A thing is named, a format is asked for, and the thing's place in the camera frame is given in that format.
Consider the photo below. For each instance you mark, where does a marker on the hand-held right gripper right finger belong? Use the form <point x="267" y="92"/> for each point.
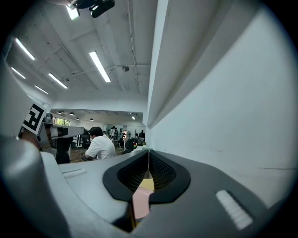
<point x="198" y="204"/>

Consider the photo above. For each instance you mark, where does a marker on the pink big plate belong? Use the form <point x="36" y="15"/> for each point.
<point x="142" y="202"/>

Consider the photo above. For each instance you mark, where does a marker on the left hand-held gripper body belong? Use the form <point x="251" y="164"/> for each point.
<point x="33" y="118"/>

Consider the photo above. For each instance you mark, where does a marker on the person's left forearm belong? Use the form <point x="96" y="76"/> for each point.
<point x="30" y="139"/>

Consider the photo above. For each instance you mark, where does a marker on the ceiling dome sensor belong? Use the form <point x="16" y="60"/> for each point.
<point x="125" y="68"/>

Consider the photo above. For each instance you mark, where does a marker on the black office chair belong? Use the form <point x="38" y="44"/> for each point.
<point x="130" y="145"/>

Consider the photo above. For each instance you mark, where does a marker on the long ceiling light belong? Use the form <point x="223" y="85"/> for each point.
<point x="41" y="89"/>
<point x="18" y="72"/>
<point x="100" y="66"/>
<point x="72" y="12"/>
<point x="58" y="80"/>
<point x="25" y="48"/>

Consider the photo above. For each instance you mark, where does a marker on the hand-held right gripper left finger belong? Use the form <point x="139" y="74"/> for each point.
<point x="93" y="181"/>

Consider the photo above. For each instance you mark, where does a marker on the black head-worn camera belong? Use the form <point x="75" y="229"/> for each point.
<point x="102" y="7"/>

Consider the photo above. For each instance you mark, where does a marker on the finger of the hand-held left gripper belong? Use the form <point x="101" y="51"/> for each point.
<point x="62" y="148"/>
<point x="74" y="131"/>

